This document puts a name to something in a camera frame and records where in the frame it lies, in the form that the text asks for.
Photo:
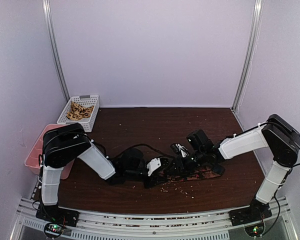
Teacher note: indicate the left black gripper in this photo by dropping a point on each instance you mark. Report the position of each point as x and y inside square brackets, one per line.
[153, 180]

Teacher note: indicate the white perforated plastic basket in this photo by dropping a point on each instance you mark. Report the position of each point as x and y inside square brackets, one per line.
[86, 101]

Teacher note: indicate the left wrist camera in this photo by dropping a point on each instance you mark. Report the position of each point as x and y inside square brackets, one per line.
[155, 164]

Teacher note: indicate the right aluminium frame post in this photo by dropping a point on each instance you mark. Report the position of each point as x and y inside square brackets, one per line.
[253, 35]

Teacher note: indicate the aluminium front rail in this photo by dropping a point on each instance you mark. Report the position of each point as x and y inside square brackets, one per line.
[208, 225]

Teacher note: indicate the aluminium frame post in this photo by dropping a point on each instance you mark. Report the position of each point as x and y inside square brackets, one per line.
[253, 35]
[54, 48]

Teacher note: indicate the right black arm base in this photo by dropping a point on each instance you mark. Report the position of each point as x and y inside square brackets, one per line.
[256, 211]

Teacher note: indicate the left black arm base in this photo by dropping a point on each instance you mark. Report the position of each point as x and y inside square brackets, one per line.
[57, 215]

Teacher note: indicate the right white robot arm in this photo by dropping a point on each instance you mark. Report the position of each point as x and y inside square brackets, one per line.
[276, 134]

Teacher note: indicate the left aluminium frame post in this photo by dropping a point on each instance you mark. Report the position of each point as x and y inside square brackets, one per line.
[54, 48]

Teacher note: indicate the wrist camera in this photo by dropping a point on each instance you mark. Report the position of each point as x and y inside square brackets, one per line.
[155, 164]
[179, 149]

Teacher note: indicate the pink divided plastic box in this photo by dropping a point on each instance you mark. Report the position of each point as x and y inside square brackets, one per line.
[32, 160]

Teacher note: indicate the dark red patterned tie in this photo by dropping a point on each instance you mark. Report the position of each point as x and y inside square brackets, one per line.
[201, 173]

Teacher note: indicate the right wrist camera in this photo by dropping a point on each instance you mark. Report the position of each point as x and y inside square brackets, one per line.
[179, 149]

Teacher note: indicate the leopard print tie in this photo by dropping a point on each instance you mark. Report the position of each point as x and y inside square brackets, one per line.
[78, 112]

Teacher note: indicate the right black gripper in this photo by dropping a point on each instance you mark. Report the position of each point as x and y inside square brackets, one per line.
[180, 167]

